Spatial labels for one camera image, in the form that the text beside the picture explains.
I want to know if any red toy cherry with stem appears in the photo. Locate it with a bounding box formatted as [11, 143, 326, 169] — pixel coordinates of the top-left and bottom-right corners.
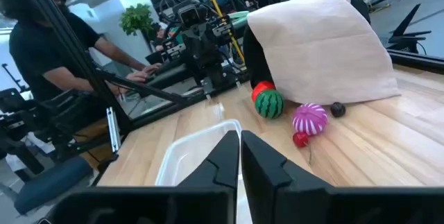
[293, 131, 314, 165]

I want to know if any black wifi antenna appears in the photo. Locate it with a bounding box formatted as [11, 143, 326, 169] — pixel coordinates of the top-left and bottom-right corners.
[388, 3, 433, 53]

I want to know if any magenta white striped toy ball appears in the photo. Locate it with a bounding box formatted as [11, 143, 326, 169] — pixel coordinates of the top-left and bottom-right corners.
[291, 103, 329, 137]

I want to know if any clear plastic tupperware container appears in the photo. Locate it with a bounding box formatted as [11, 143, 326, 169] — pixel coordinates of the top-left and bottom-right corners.
[155, 119, 253, 224]

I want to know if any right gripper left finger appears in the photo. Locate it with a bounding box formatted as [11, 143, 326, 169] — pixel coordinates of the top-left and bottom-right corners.
[40, 130, 241, 224]

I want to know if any dark blue office chair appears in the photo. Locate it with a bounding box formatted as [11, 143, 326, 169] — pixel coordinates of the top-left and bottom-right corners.
[13, 156, 94, 216]

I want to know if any black machine beside table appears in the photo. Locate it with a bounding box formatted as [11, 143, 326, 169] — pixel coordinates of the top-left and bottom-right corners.
[0, 87, 115, 183]

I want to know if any person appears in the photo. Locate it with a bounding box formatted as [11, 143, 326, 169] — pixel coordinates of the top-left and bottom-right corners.
[0, 0, 162, 104]

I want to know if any yellow cable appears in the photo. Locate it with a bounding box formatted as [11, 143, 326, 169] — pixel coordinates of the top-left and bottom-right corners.
[199, 0, 246, 64]

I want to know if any black aluminium rig frame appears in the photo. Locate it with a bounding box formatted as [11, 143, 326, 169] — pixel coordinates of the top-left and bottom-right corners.
[15, 0, 444, 138]

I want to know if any beige paper bag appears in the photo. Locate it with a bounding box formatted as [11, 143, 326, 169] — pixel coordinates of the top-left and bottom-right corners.
[242, 0, 402, 106]

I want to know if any red toy tomato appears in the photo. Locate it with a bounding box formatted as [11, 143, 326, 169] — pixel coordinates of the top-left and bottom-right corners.
[251, 80, 277, 103]

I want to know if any green potted plant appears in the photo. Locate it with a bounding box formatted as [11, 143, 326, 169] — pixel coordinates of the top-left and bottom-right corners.
[119, 3, 155, 37]

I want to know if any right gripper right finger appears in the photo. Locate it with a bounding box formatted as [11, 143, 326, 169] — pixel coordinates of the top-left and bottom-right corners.
[241, 130, 444, 224]

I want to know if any small dark toy plum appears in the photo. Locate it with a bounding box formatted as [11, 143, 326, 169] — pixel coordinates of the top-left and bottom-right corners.
[330, 101, 347, 119]

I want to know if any green striped toy watermelon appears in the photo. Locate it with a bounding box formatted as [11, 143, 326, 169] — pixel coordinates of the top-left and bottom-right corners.
[254, 89, 285, 120]

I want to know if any silver aluminium bracket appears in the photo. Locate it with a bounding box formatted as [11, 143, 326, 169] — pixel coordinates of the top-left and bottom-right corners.
[106, 107, 121, 154]

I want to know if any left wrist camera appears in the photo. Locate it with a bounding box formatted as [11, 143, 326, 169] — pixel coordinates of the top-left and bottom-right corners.
[172, 0, 209, 30]

